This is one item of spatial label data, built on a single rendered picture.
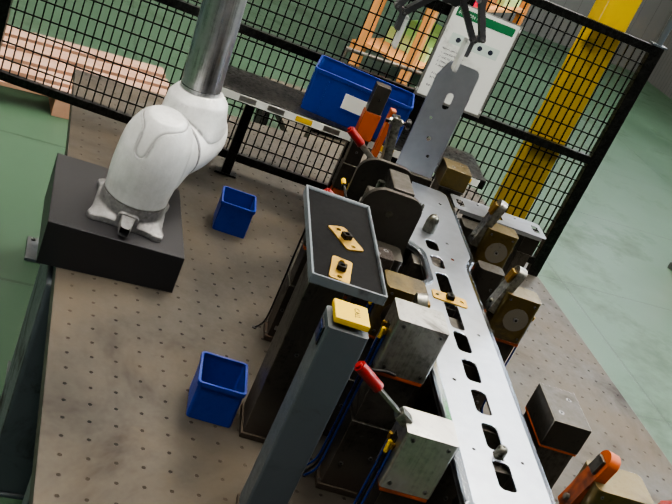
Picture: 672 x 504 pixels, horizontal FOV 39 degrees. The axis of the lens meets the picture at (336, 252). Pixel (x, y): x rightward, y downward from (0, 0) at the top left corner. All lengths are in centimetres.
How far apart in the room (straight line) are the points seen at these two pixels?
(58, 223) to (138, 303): 25
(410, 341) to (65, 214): 90
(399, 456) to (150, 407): 59
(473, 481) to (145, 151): 106
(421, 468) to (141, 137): 103
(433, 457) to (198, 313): 89
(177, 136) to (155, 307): 39
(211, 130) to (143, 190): 25
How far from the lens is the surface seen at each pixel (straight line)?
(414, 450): 153
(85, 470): 175
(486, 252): 251
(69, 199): 229
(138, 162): 218
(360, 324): 150
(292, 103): 280
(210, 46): 229
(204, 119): 232
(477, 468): 163
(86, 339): 205
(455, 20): 293
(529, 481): 167
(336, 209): 186
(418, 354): 173
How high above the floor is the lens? 186
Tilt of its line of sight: 24 degrees down
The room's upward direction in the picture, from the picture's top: 24 degrees clockwise
